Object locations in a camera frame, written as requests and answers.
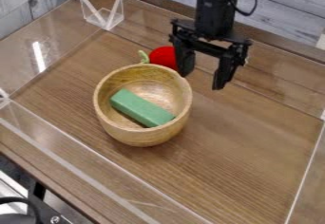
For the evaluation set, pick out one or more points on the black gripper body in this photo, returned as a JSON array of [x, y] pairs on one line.
[[202, 44]]

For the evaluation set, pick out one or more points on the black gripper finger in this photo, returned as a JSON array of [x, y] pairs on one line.
[[185, 57], [225, 72]]

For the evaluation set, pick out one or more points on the red knitted apple toy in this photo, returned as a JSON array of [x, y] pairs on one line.
[[161, 56]]

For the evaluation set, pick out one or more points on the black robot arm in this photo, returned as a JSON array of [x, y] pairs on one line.
[[209, 35]]

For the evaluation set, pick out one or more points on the wooden bowl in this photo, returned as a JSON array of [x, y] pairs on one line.
[[160, 85]]

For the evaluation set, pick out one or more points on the green rectangular block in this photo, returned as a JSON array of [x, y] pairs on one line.
[[141, 110]]

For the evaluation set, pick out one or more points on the clear acrylic tray walls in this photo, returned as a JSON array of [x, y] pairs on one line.
[[142, 147]]

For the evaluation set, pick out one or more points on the black table frame bracket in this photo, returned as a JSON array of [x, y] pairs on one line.
[[50, 216]]

